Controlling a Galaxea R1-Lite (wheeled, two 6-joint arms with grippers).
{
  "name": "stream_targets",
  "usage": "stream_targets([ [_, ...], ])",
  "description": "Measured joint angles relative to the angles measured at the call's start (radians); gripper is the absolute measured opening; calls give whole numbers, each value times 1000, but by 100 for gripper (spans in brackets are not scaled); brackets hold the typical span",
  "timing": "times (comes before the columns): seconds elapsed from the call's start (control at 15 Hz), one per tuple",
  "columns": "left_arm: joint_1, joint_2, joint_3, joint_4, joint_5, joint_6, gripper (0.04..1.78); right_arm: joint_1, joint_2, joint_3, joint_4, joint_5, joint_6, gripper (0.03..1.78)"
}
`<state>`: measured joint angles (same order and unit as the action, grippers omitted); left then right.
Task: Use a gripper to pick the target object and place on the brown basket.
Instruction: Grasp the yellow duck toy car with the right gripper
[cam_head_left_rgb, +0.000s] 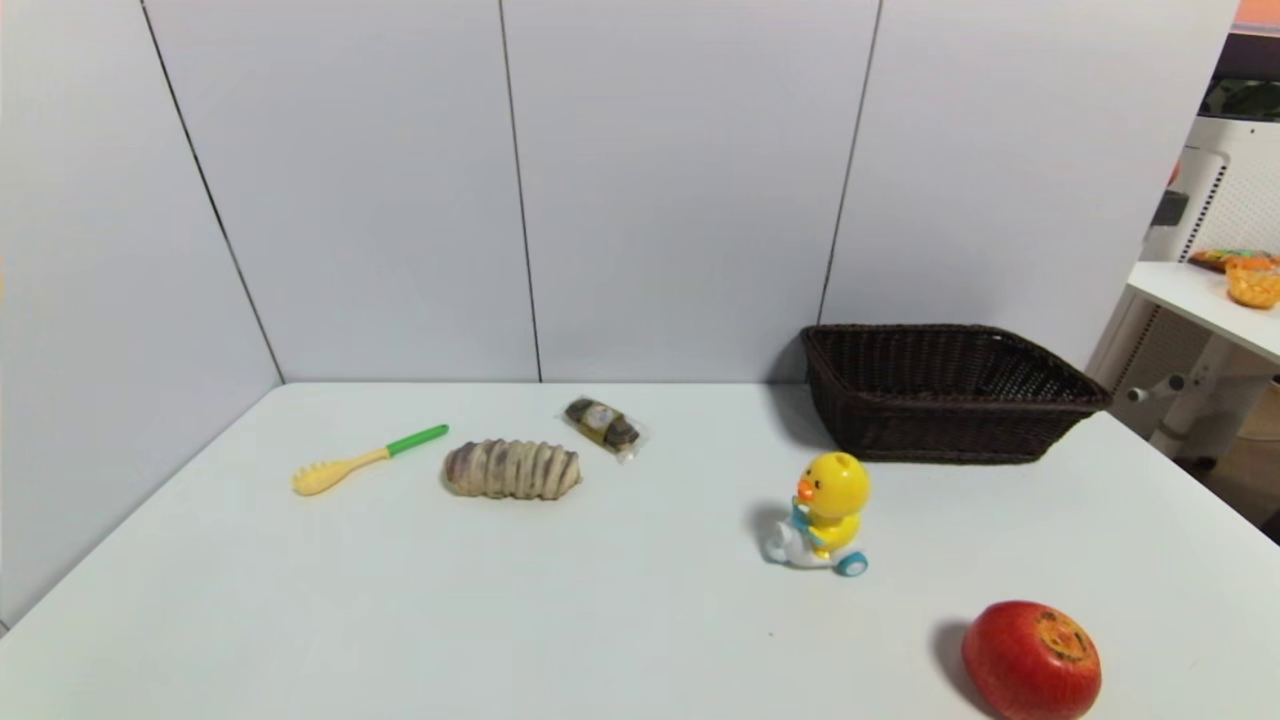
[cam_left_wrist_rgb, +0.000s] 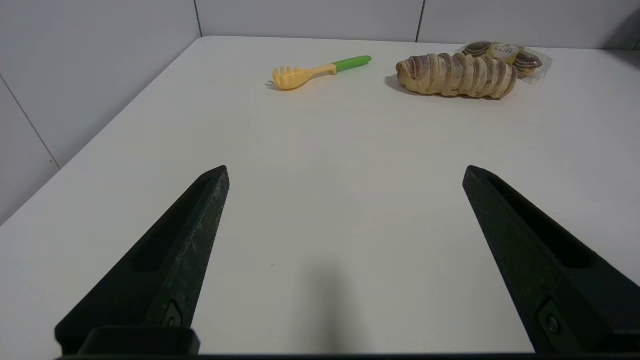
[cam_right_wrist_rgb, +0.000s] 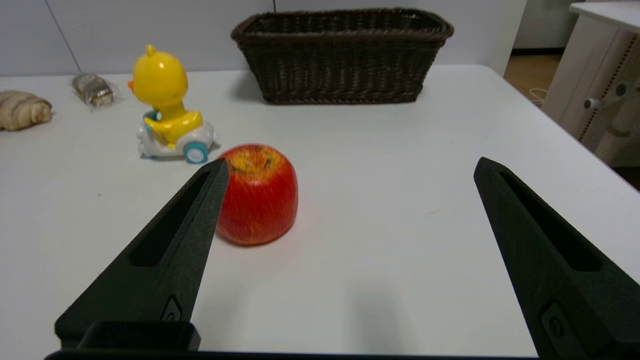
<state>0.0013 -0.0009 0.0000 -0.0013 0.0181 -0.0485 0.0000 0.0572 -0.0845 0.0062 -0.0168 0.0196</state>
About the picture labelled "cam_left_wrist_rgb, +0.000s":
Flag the striped twisted bread loaf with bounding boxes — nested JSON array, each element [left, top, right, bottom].
[[396, 53, 519, 100]]

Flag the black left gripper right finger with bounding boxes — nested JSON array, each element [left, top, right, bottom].
[[462, 165, 640, 355]]

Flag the yellow pasta spoon green handle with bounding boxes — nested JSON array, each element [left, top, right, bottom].
[[272, 55, 373, 91]]

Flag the wrapped chocolate balls pack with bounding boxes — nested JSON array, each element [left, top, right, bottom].
[[455, 41, 553, 85]]

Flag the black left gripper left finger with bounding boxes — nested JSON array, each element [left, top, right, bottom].
[[55, 165, 230, 355]]

